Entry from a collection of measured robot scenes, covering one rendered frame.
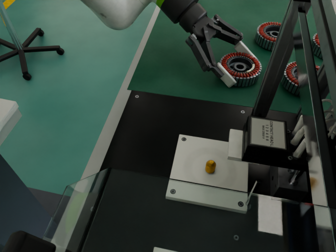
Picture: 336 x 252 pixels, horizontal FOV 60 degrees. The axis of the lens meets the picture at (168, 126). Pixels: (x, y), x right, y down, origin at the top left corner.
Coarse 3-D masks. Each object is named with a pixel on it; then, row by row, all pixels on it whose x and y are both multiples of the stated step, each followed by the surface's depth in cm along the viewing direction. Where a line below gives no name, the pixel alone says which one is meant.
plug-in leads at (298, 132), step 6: (330, 102) 42; (330, 114) 43; (300, 120) 46; (330, 120) 41; (300, 126) 47; (330, 126) 46; (294, 132) 48; (300, 132) 44; (330, 132) 41; (294, 138) 46; (300, 138) 46; (330, 138) 46; (294, 144) 47; (300, 144) 44; (330, 144) 46; (300, 150) 44; (294, 156) 46; (300, 156) 46
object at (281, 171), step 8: (272, 168) 57; (280, 168) 53; (272, 176) 56; (280, 176) 52; (288, 176) 52; (304, 176) 52; (272, 184) 55; (280, 184) 51; (288, 184) 51; (296, 184) 51; (304, 184) 51; (272, 192) 54; (280, 192) 52; (288, 192) 52; (296, 192) 51; (304, 192) 51; (296, 200) 53
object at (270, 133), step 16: (256, 128) 47; (272, 128) 47; (240, 144) 50; (256, 144) 45; (272, 144) 45; (288, 144) 48; (240, 160) 48; (256, 160) 47; (272, 160) 46; (288, 160) 46; (304, 160) 46
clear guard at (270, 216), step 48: (96, 192) 24; (144, 192) 24; (192, 192) 24; (240, 192) 24; (48, 240) 26; (96, 240) 22; (144, 240) 22; (192, 240) 22; (240, 240) 22; (288, 240) 22
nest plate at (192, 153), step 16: (192, 144) 62; (208, 144) 62; (224, 144) 62; (176, 160) 59; (192, 160) 59; (224, 160) 59; (176, 176) 57; (192, 176) 57; (208, 176) 57; (224, 176) 57; (240, 176) 57
